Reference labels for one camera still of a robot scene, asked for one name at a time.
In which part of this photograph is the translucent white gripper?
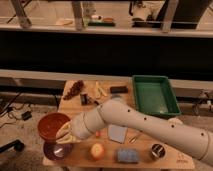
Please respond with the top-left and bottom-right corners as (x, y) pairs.
(56, 121), (80, 144)

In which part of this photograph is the red-orange bowl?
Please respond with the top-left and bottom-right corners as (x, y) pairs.
(37, 113), (70, 142)

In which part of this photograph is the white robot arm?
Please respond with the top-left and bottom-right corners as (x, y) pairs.
(56, 99), (213, 167)

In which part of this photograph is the purple bowl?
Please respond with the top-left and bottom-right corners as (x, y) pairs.
(43, 142), (73, 161)

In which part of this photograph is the small dark metal clip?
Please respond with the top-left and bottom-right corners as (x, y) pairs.
(80, 94), (89, 105)

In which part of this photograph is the bunch of dark grapes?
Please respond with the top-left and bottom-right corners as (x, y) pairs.
(63, 80), (84, 100)

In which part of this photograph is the red yellow apple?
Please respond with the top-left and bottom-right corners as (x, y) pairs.
(90, 143), (105, 160)

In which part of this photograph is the black power adapter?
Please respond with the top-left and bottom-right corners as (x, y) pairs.
(21, 111), (32, 121)

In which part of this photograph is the light blue cloth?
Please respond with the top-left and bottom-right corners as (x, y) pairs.
(108, 125), (127, 144)

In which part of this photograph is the peeled banana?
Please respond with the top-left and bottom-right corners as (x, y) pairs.
(94, 81), (107, 99)

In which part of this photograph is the black chair leg caster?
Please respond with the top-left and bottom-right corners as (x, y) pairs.
(0, 140), (25, 153)

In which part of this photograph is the small blue cup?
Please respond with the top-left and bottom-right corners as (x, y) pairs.
(111, 94), (122, 99)

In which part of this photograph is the black rectangular block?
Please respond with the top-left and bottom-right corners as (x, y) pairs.
(110, 86), (128, 93)

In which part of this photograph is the blue sponge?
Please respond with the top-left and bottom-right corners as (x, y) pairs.
(117, 149), (139, 163)

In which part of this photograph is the metal spoon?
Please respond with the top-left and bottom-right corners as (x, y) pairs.
(129, 132), (142, 143)

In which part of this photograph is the green plastic tray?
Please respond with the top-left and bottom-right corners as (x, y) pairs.
(132, 75), (181, 118)

